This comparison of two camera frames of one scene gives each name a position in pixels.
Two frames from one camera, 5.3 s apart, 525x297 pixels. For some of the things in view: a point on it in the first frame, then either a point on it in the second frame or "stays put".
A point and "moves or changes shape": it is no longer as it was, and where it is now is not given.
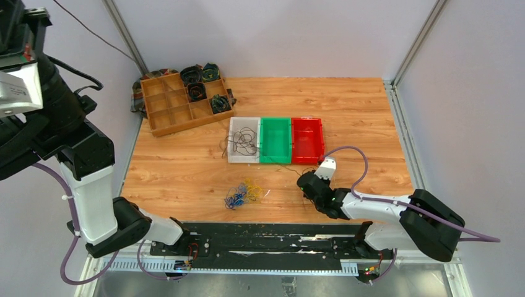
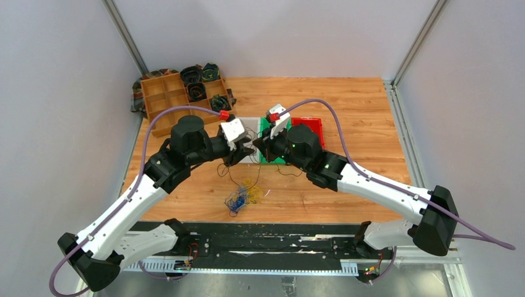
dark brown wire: (244, 142) moves or changes shape
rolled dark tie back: (192, 74) stays put
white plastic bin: (244, 140) stays put
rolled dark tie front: (220, 103) stays put
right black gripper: (325, 181) to (265, 145)
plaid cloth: (138, 103) stays put
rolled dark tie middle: (196, 91) stays put
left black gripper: (21, 34) to (242, 153)
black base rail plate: (273, 245) stays put
